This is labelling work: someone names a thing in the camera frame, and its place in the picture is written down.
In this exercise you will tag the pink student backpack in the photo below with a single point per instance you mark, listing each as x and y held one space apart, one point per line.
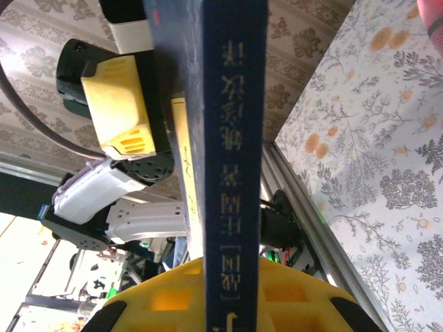
432 17

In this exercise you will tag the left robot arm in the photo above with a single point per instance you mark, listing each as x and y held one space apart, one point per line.
90 197

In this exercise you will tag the aluminium wall frame beam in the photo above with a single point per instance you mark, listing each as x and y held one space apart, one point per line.
27 171

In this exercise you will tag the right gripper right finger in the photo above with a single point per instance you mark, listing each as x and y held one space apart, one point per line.
294 311

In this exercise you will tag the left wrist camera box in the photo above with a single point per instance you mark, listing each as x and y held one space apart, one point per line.
114 107

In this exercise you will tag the navy blue hardcover book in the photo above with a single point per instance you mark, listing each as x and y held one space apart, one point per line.
232 173

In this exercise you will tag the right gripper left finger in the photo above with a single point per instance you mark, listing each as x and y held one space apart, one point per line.
166 304

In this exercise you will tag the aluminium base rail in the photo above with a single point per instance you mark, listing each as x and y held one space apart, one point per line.
322 252

